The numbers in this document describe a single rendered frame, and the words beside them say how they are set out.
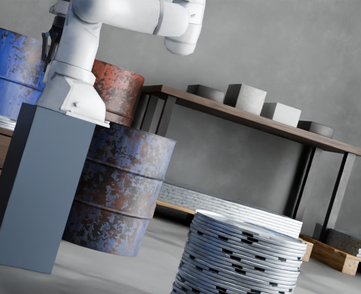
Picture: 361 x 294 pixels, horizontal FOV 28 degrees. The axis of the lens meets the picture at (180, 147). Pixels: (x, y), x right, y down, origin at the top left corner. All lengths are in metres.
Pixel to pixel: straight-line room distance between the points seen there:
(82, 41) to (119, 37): 3.45
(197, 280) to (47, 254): 0.55
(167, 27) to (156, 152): 0.72
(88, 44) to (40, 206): 0.48
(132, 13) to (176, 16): 0.14
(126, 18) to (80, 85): 0.24
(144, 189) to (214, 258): 1.11
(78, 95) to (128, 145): 0.66
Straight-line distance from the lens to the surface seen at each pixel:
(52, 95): 2.11
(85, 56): 2.13
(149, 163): 2.78
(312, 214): 6.11
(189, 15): 2.29
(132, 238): 2.84
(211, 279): 1.74
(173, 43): 2.31
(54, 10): 2.64
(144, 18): 2.17
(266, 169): 5.90
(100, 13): 2.08
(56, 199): 2.11
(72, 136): 2.09
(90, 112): 2.14
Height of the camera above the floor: 0.43
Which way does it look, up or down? 1 degrees up
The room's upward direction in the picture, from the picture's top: 17 degrees clockwise
